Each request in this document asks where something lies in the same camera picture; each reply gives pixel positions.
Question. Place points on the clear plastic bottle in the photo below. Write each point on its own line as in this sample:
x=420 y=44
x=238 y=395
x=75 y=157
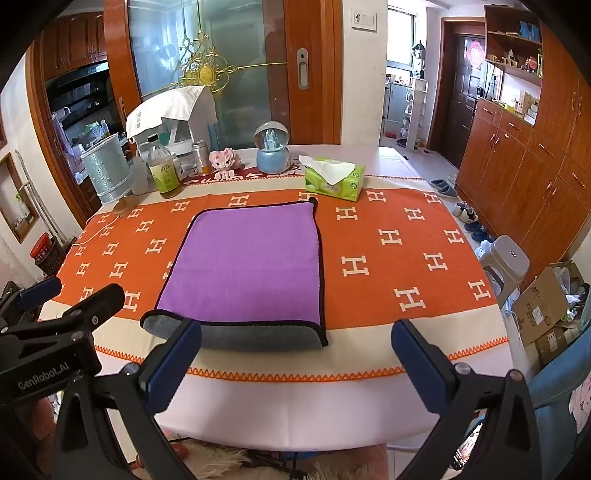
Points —
x=139 y=177

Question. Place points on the blue shoes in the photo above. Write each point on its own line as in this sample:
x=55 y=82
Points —
x=478 y=230

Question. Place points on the large open cardboard box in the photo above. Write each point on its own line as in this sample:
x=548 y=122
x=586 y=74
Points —
x=540 y=300

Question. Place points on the wooden sliding glass door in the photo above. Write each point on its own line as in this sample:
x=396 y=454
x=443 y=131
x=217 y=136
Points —
x=304 y=106

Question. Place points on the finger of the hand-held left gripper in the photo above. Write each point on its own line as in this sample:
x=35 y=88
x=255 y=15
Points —
x=99 y=300
x=41 y=288

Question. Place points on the purple towel with black trim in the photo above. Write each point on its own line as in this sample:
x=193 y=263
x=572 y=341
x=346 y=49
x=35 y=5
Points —
x=249 y=263

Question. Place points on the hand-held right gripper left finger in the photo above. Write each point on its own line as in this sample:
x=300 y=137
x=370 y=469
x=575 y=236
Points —
x=173 y=364

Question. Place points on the wooden kitchen cabinet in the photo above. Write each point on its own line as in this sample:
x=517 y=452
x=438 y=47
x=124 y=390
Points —
x=74 y=41

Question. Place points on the white cloth-covered rack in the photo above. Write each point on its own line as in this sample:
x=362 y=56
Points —
x=171 y=113

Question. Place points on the green tissue box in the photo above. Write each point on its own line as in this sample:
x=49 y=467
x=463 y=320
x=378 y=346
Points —
x=334 y=182

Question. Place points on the yellow liquid glass bottle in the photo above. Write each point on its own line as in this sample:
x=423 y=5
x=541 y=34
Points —
x=164 y=173

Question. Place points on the silver glitter bucket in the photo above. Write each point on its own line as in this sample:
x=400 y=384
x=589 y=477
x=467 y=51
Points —
x=107 y=168

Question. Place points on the blue snow globe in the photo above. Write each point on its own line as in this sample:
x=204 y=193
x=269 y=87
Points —
x=272 y=157

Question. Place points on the grey slippers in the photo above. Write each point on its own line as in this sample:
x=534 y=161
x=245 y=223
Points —
x=442 y=188

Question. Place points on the white wall switch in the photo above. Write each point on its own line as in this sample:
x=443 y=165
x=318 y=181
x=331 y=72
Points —
x=364 y=21

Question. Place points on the silver metal can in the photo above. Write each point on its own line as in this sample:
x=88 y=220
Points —
x=201 y=159

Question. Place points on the blue chair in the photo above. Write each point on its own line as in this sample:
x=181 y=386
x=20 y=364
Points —
x=554 y=383

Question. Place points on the grey plastic stool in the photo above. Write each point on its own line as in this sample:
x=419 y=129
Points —
x=505 y=263

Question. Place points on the pink block toy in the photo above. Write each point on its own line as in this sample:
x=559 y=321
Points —
x=225 y=160

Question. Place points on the orange printed tablecloth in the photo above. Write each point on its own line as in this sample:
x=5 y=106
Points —
x=397 y=240

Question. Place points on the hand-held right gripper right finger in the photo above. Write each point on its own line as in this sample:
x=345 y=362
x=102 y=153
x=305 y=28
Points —
x=421 y=367

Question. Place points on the white shelf rack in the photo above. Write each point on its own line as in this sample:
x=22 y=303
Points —
x=414 y=115

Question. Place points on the white sneakers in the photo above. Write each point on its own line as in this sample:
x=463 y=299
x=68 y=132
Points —
x=464 y=210

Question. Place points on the wooden wall cabinet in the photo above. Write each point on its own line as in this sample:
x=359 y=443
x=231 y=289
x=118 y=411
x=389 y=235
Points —
x=517 y=175

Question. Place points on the gold door ornament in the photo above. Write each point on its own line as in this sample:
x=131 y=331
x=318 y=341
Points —
x=205 y=64

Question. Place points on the small cardboard box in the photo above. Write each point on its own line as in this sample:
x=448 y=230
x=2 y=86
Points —
x=551 y=344

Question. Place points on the dark wooden entrance door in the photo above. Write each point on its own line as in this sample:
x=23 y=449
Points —
x=461 y=101

